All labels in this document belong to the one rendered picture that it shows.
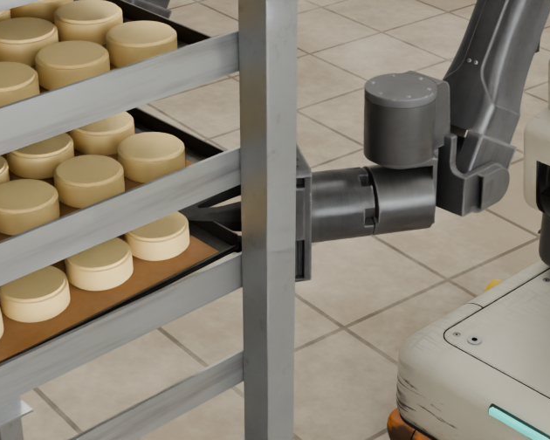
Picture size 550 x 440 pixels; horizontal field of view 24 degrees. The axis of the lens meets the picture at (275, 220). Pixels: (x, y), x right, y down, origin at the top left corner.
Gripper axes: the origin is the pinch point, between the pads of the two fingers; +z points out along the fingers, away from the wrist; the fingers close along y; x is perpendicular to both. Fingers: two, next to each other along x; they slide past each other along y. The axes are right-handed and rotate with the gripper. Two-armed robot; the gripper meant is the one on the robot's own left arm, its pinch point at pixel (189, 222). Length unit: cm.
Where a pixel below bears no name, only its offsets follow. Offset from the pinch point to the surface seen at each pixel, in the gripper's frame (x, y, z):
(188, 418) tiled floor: -98, -98, -12
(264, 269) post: 7.7, -0.4, -4.3
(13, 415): -29, -39, 17
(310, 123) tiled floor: -218, -100, -67
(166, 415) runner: 9.4, -11.4, 3.9
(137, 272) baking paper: 5.5, -0.6, 5.0
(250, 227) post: 6.5, 2.7, -3.6
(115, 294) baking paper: 8.0, -0.7, 6.9
